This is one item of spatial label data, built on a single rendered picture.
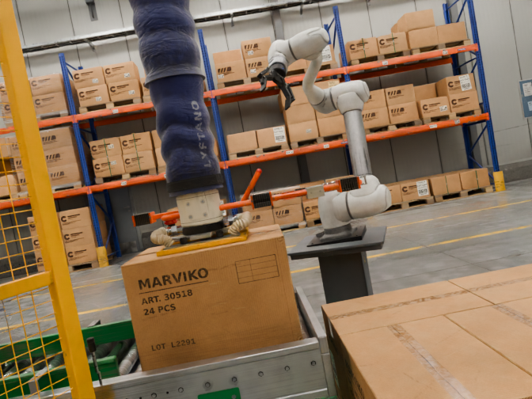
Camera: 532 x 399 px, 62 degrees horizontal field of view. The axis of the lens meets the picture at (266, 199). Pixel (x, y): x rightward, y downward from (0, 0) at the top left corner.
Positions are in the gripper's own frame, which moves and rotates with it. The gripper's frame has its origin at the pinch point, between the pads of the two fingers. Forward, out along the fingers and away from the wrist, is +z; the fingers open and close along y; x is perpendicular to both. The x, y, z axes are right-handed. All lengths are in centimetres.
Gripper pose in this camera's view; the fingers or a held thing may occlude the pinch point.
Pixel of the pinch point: (275, 97)
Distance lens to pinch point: 191.7
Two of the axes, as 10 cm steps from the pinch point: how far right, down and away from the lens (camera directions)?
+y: -7.6, -4.6, -4.5
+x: 6.4, -4.7, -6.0
